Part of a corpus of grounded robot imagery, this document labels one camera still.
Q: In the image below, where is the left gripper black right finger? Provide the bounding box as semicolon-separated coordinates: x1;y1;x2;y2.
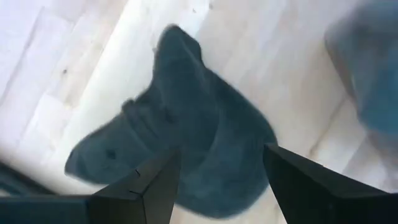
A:
263;143;398;224

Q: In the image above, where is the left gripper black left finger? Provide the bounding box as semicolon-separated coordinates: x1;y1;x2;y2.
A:
88;148;182;224

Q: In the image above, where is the black aluminium table frame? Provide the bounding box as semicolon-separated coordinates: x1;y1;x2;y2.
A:
0;159;58;197

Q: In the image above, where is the grey-blue baseball cap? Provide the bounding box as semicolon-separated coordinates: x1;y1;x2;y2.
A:
323;0;398;163
63;24;279;220

